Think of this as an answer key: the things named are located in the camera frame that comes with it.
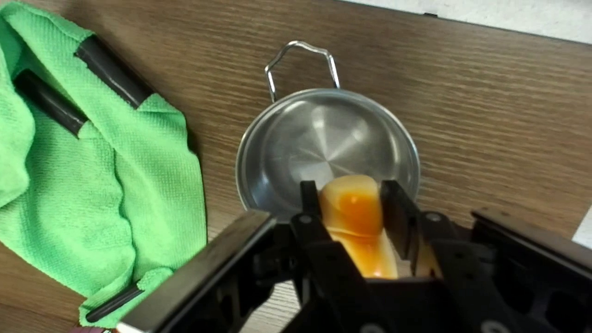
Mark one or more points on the green cloth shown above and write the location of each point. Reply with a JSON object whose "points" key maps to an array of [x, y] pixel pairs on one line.
{"points": [[93, 203]]}

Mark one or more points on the yellow corn-shaped toy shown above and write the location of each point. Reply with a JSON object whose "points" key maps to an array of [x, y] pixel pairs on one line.
{"points": [[354, 209]]}

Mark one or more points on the black stick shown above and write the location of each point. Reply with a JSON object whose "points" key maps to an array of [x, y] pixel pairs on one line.
{"points": [[113, 72], [49, 102]]}

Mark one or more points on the silver metal pot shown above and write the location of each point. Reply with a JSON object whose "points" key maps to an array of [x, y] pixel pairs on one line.
{"points": [[321, 140]]}

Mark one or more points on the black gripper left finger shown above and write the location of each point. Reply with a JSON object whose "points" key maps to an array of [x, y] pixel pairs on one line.
{"points": [[311, 227]]}

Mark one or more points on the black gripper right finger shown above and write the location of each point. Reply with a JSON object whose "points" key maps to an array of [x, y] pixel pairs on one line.
{"points": [[400, 214]]}

